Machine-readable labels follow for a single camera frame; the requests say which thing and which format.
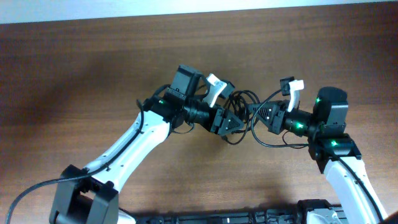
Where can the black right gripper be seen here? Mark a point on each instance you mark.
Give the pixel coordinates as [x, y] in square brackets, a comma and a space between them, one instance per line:
[275, 121]

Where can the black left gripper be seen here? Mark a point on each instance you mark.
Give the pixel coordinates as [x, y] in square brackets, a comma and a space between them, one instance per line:
[219, 118]

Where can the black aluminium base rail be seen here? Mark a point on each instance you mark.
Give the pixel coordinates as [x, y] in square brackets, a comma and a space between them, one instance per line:
[304, 211]

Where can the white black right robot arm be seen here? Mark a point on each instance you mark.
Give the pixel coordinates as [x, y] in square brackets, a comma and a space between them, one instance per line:
[335, 152]

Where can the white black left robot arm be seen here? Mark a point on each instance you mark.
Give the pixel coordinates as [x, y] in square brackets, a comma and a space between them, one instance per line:
[91, 194]

